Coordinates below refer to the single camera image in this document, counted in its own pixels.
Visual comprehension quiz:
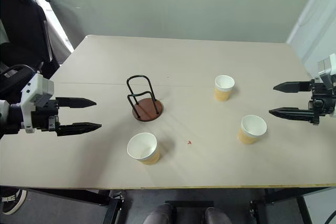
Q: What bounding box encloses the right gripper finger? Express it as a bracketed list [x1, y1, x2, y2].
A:
[272, 80, 312, 94]
[268, 106, 316, 125]

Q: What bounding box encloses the black wire wooden-base holder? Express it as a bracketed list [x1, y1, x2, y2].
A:
[126, 74, 164, 123]

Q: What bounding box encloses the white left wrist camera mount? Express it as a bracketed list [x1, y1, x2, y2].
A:
[20, 72, 55, 134]

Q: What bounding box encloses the thin black cable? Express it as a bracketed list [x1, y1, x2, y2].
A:
[324, 207, 336, 224]

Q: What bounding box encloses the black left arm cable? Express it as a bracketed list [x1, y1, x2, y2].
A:
[0, 62, 44, 96]

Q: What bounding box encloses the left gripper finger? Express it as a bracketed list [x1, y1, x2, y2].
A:
[56, 97, 97, 110]
[56, 122, 103, 137]

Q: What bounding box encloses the black and white sneaker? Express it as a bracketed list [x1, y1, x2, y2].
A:
[1, 188, 28, 215]

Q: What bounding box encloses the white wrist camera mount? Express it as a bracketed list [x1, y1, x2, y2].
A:
[314, 52, 336, 90]
[20, 72, 55, 134]

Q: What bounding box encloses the black office chair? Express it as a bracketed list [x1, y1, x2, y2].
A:
[0, 0, 61, 78]

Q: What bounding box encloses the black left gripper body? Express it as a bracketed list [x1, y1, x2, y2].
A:
[30, 97, 59, 133]

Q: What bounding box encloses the yellow paper cup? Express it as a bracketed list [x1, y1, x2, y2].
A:
[127, 132, 161, 166]
[213, 74, 235, 103]
[237, 114, 268, 145]

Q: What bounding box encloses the dark grey rounded shape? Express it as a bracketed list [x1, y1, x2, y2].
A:
[142, 204, 174, 224]
[204, 206, 233, 224]

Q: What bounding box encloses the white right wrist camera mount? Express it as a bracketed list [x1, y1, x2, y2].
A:
[314, 52, 336, 90]

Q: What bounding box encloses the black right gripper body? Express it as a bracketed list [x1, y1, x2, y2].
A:
[307, 78, 336, 125]

